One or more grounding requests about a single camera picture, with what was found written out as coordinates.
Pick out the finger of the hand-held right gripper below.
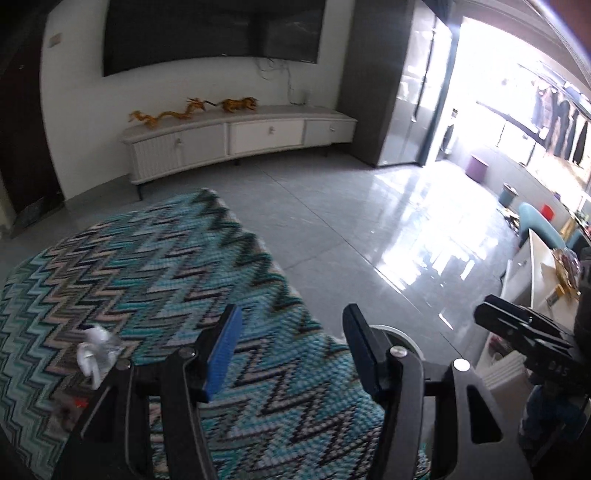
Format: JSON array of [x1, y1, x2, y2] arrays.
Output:
[[482, 295, 575, 335], [473, 307, 573, 357]]

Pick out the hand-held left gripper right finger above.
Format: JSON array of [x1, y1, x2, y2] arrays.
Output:
[[342, 303, 527, 480]]

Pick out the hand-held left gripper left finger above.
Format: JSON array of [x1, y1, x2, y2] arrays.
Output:
[[55, 305, 244, 480]]

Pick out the white table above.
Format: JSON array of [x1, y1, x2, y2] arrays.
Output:
[[501, 230, 583, 311]]

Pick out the stack of white boards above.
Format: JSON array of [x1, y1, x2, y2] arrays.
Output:
[[475, 346, 533, 417]]

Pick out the snack packet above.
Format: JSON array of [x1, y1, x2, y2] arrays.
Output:
[[551, 248, 581, 297]]

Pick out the teal chair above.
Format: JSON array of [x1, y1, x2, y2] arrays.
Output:
[[517, 203, 583, 251]]

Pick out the zigzag patterned rug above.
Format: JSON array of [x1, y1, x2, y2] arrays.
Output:
[[0, 187, 432, 480]]

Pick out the white crumpled plastic wrapper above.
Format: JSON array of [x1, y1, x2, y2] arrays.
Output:
[[76, 325, 123, 389]]

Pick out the purple stool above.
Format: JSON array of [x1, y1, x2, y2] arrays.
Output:
[[465, 155, 489, 181]]

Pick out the hanging dark clothes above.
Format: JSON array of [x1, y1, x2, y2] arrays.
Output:
[[530, 84, 591, 165]]

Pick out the white television cabinet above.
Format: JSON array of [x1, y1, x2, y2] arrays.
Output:
[[121, 105, 358, 200]]

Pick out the long golden dragon figurine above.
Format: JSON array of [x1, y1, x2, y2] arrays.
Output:
[[128, 98, 218, 129]]

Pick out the short golden dragon figurine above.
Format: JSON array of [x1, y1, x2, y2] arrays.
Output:
[[219, 96, 259, 114]]

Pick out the tall grey cabinet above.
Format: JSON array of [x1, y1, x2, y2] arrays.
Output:
[[344, 0, 451, 168]]

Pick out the dark wooden door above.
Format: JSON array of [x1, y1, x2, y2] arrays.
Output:
[[0, 46, 64, 234]]

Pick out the wall-mounted black television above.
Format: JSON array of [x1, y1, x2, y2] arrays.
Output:
[[102, 0, 326, 77]]

